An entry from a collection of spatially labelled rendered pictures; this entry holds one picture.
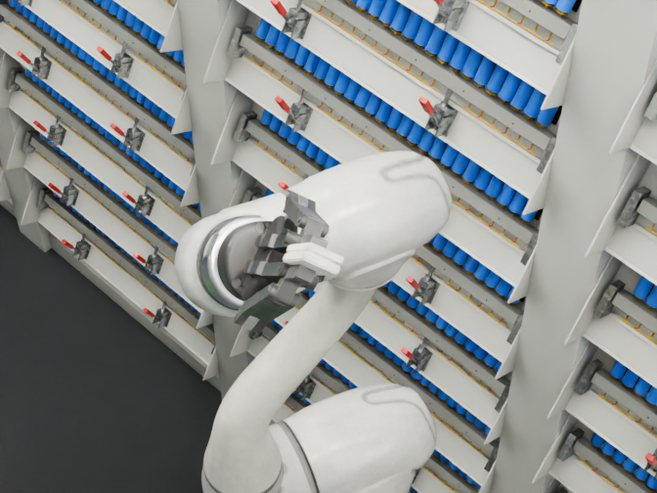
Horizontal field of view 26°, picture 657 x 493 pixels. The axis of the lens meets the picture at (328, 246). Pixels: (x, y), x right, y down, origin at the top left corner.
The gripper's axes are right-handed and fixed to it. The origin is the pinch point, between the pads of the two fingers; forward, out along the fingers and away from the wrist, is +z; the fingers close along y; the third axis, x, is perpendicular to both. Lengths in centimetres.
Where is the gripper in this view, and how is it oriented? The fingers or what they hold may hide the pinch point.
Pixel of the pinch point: (312, 259)
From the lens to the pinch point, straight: 111.8
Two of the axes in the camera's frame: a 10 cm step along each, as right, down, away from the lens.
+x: 8.8, 4.1, 2.3
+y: 3.9, -9.1, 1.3
